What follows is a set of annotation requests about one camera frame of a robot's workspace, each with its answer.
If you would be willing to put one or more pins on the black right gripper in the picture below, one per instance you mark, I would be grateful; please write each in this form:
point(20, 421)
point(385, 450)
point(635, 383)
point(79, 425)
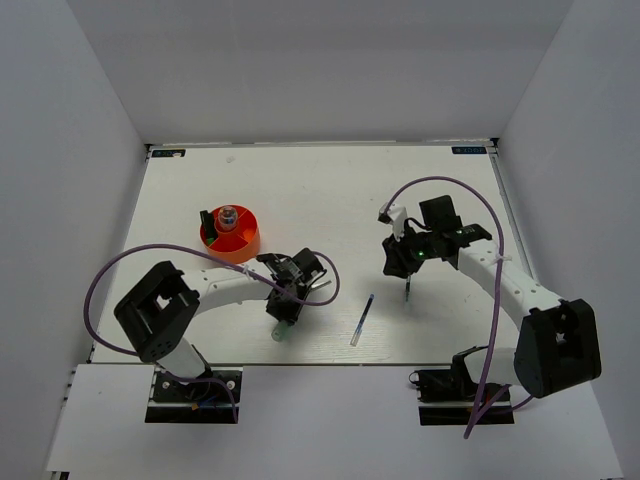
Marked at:
point(398, 263)

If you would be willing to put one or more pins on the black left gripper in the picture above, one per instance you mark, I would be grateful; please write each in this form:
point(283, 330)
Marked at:
point(291, 314)

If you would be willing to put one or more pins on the black handled scissors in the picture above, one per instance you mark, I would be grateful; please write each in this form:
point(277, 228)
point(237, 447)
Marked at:
point(320, 285)

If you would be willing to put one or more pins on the green clear pen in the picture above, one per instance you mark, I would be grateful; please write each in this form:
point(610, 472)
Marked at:
point(407, 290)

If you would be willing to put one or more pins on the green translucent correction tape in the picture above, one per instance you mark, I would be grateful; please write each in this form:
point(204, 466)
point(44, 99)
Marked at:
point(280, 331)

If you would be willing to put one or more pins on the blue clear pen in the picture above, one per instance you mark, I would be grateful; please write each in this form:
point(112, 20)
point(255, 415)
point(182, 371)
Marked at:
point(359, 327)

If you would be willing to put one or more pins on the yellow cap black highlighter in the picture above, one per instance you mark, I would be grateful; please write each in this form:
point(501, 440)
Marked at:
point(227, 218)

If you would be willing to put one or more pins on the green cap black highlighter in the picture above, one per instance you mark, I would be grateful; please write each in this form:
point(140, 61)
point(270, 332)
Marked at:
point(208, 229)

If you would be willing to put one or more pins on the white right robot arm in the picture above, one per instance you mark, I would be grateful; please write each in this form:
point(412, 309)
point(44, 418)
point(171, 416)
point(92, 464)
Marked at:
point(557, 346)

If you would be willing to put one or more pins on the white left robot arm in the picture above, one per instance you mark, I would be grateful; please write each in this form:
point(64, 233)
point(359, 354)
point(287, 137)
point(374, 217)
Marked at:
point(156, 313)

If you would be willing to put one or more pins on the orange round organizer container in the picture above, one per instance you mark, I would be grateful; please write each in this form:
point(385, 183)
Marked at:
point(239, 245)

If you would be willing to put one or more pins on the right blue table label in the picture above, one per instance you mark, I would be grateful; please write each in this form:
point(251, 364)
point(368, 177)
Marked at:
point(468, 150)

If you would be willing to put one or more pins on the blue table label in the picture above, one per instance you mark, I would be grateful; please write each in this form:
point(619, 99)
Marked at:
point(468, 150)
point(168, 153)

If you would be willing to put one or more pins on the left blue table label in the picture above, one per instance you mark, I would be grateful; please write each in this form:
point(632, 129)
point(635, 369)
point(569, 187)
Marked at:
point(168, 153)

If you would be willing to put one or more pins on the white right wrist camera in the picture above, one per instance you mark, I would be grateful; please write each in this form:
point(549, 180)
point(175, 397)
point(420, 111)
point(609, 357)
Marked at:
point(394, 215)

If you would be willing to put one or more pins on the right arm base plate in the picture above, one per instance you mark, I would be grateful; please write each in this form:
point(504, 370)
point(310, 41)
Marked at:
point(442, 402)

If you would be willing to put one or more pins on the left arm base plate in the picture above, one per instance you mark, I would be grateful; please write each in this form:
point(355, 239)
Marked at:
point(173, 402)

